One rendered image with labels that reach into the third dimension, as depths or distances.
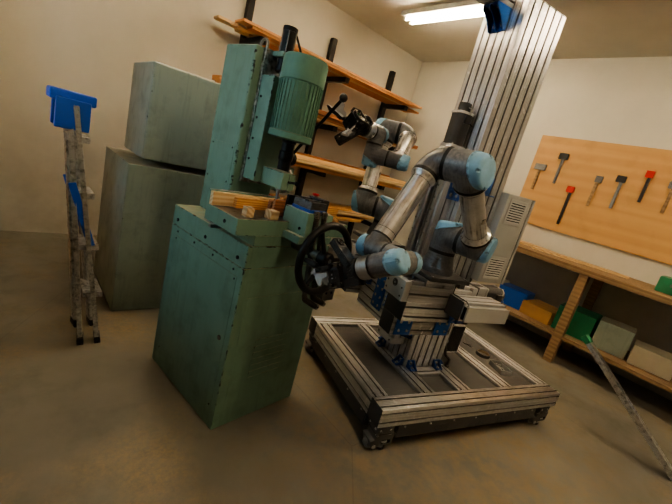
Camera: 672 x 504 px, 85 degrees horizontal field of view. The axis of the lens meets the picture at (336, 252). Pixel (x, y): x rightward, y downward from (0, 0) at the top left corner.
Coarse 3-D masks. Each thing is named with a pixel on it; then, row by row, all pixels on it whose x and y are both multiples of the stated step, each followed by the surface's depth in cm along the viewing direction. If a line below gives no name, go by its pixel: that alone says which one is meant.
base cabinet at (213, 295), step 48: (192, 240) 157; (192, 288) 157; (240, 288) 136; (288, 288) 155; (192, 336) 158; (240, 336) 144; (288, 336) 166; (192, 384) 159; (240, 384) 154; (288, 384) 180
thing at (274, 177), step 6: (264, 168) 154; (270, 168) 152; (276, 168) 159; (264, 174) 154; (270, 174) 152; (276, 174) 149; (282, 174) 147; (288, 174) 148; (264, 180) 154; (270, 180) 152; (276, 180) 149; (282, 180) 147; (288, 180) 149; (294, 180) 152; (276, 186) 149; (282, 186) 148; (288, 186) 151
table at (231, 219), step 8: (208, 208) 136; (216, 208) 133; (224, 208) 135; (232, 208) 138; (208, 216) 136; (216, 216) 133; (224, 216) 129; (232, 216) 126; (240, 216) 129; (256, 216) 136; (216, 224) 133; (224, 224) 130; (232, 224) 126; (240, 224) 126; (248, 224) 128; (256, 224) 131; (264, 224) 133; (272, 224) 136; (280, 224) 139; (344, 224) 169; (232, 232) 127; (240, 232) 127; (248, 232) 129; (256, 232) 132; (264, 232) 135; (272, 232) 138; (280, 232) 140; (288, 232) 139; (336, 232) 165; (296, 240) 136; (328, 240) 148
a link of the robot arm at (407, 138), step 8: (400, 128) 198; (408, 128) 196; (400, 136) 195; (408, 136) 190; (416, 136) 196; (400, 144) 180; (408, 144) 183; (392, 152) 170; (400, 152) 171; (408, 152) 179; (392, 160) 169; (400, 160) 168; (408, 160) 168; (392, 168) 173; (400, 168) 170
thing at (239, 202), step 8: (240, 200) 141; (248, 200) 143; (256, 200) 146; (264, 200) 150; (240, 208) 142; (256, 208) 148; (264, 208) 151; (328, 208) 179; (336, 208) 185; (336, 216) 186
